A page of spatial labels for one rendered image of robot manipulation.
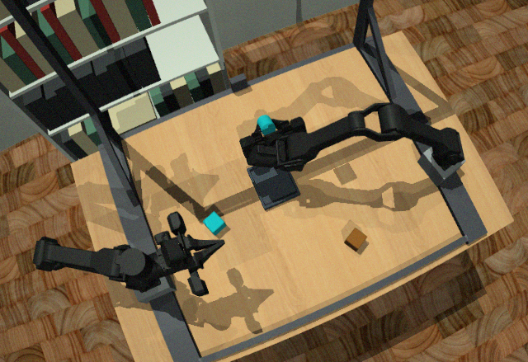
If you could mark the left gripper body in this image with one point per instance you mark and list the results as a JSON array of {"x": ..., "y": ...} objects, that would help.
[{"x": 296, "y": 125}]

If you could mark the brown cube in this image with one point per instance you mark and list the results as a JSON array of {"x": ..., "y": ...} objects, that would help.
[{"x": 355, "y": 239}]

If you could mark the teal cube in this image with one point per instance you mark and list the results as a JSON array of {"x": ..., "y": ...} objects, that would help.
[{"x": 214, "y": 223}]

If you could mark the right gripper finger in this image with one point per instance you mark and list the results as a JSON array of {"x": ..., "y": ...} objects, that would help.
[
  {"x": 198, "y": 244},
  {"x": 206, "y": 253}
]

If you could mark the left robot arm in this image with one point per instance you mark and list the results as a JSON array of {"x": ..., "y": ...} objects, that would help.
[{"x": 393, "y": 119}]

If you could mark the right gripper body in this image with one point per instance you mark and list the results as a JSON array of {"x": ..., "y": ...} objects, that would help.
[{"x": 194, "y": 280}]

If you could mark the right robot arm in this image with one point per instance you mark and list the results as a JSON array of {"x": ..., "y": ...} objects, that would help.
[{"x": 108, "y": 261}]

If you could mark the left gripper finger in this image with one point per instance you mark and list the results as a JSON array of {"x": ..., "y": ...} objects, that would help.
[
  {"x": 257, "y": 132},
  {"x": 279, "y": 123}
]

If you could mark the cyan cylinder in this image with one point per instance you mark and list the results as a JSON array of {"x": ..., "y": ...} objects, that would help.
[{"x": 266, "y": 125}]

